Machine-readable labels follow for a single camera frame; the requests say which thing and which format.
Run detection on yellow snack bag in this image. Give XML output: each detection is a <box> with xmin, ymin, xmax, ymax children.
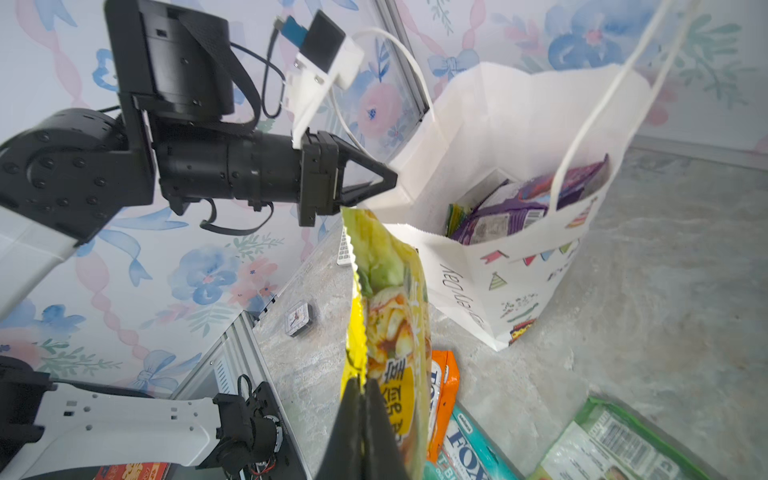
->
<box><xmin>342</xmin><ymin>208</ymin><xmax>431</xmax><ymax>479</ymax></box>

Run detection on orange Fox's candy bag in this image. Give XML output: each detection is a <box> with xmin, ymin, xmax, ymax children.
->
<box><xmin>427</xmin><ymin>350</ymin><xmax>460</xmax><ymax>463</ymax></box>

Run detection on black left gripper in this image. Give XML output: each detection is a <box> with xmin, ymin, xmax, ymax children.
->
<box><xmin>297</xmin><ymin>130</ymin><xmax>398</xmax><ymax>227</ymax></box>

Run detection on purple snack bag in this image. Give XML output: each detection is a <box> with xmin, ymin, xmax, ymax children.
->
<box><xmin>449</xmin><ymin>157</ymin><xmax>610</xmax><ymax>245</ymax></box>

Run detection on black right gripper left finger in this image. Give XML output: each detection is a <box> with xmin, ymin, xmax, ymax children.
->
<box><xmin>315</xmin><ymin>377</ymin><xmax>365</xmax><ymax>480</ymax></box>

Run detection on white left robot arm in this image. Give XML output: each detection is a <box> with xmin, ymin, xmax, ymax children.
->
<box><xmin>1</xmin><ymin>1</ymin><xmax>398</xmax><ymax>479</ymax></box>

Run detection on white paper gift bag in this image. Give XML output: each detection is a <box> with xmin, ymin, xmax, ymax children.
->
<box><xmin>326</xmin><ymin>0</ymin><xmax>700</xmax><ymax>352</ymax></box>

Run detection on green back-side snack bag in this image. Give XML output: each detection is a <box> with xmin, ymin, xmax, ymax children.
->
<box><xmin>529</xmin><ymin>396</ymin><xmax>722</xmax><ymax>480</ymax></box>

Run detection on small card box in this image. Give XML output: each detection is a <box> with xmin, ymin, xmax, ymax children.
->
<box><xmin>285</xmin><ymin>301</ymin><xmax>313</xmax><ymax>337</ymax></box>

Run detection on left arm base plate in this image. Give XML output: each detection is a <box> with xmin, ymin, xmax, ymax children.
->
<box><xmin>197</xmin><ymin>374</ymin><xmax>313</xmax><ymax>480</ymax></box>

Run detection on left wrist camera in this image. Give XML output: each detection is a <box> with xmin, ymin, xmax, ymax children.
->
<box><xmin>278</xmin><ymin>11</ymin><xmax>364</xmax><ymax>150</ymax></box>

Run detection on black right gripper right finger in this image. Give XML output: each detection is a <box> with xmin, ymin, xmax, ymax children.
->
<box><xmin>362</xmin><ymin>379</ymin><xmax>409</xmax><ymax>480</ymax></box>

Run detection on teal red Fox's candy bag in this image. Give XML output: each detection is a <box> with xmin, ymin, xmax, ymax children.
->
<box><xmin>423</xmin><ymin>404</ymin><xmax>519</xmax><ymax>480</ymax></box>

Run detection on white calculator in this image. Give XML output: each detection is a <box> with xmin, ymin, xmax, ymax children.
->
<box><xmin>336</xmin><ymin>227</ymin><xmax>352</xmax><ymax>266</ymax></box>

